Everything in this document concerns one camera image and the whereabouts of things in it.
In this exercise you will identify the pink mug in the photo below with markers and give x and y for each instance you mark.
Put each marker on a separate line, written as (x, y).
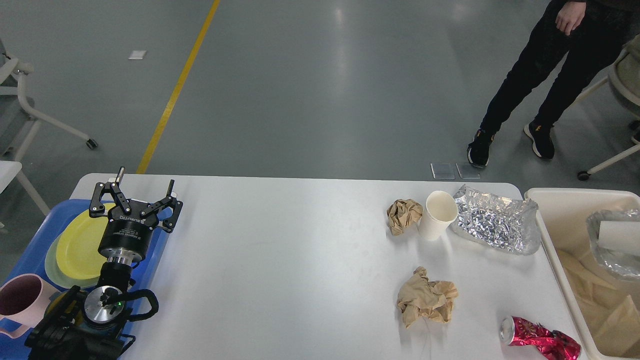
(24, 299)

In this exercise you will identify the white office chair left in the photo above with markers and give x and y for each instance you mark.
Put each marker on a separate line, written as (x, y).
(12, 67)

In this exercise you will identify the right clear floor plate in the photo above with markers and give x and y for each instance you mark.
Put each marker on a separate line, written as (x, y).
(467, 171)

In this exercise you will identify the clear floor plate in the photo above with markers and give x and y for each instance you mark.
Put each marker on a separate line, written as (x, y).
(467, 171)
(443, 171)

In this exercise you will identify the left clear floor plate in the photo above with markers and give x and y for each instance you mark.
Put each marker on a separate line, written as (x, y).
(443, 171)

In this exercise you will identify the yellow plate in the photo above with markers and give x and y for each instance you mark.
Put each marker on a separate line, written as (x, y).
(77, 254)

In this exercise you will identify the large crumpled brown paper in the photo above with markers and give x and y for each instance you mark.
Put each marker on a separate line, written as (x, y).
(420, 297)

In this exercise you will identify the person in dark clothes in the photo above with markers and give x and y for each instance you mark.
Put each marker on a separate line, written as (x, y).
(585, 37)

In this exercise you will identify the silver foil bag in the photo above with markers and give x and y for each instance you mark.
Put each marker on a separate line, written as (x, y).
(619, 265)
(509, 225)

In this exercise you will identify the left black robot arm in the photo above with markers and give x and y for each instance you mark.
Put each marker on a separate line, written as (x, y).
(88, 325)

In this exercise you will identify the light green plate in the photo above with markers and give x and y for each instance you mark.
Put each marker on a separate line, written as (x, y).
(56, 276)

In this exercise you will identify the white paper cup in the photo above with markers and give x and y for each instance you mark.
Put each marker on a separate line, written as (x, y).
(439, 212)
(620, 236)

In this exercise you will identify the beige plastic bin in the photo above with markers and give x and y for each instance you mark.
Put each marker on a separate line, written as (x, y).
(562, 219)

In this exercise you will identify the small crumpled brown paper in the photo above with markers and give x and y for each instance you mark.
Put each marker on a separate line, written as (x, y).
(402, 213)

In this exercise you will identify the brown paper bag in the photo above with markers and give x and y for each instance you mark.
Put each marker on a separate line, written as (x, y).
(610, 314)

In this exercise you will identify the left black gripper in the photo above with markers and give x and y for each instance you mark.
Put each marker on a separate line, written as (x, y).
(127, 235)

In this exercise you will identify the crushed red can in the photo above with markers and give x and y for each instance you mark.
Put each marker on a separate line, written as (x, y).
(552, 344)

